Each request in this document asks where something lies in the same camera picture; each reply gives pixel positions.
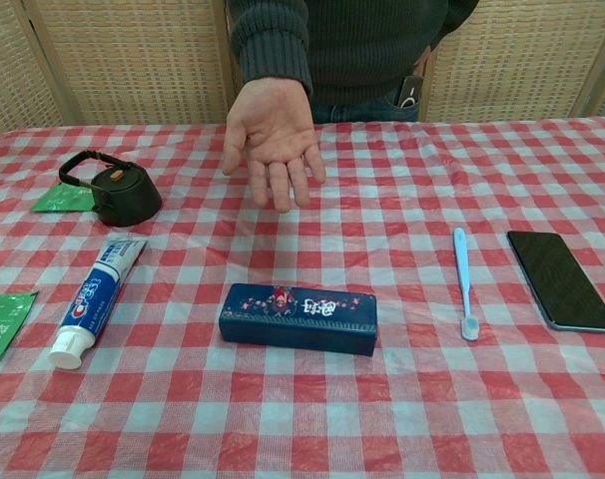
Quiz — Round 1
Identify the phone in jeans pocket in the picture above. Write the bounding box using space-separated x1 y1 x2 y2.
396 75 424 110

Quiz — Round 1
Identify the person's open bare hand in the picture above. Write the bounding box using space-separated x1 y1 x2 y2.
221 77 327 215

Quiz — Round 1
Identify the light blue toothbrush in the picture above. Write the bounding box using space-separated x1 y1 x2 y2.
452 227 480 342

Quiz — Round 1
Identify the red white checkered tablecloth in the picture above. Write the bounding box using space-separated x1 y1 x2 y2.
0 115 605 479

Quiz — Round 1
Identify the dark knit sweater forearm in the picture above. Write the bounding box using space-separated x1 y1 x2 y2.
228 0 314 96

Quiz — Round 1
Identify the black smartphone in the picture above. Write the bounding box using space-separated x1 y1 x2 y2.
506 230 605 333

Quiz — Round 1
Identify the white blue toothpaste tube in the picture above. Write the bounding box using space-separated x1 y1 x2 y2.
49 238 149 371

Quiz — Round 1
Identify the dark blue printed box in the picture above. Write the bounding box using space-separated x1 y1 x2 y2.
219 282 379 356

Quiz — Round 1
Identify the woven rattan folding screen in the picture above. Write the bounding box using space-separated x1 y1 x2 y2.
0 0 605 144

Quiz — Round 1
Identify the black cast iron teapot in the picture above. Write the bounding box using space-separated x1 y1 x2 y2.
58 150 163 229

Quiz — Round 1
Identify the person in dark sweater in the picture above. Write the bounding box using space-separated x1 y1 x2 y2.
226 0 481 125

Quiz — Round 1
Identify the green tea sachet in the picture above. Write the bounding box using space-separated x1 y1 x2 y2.
0 290 39 359
30 182 92 214

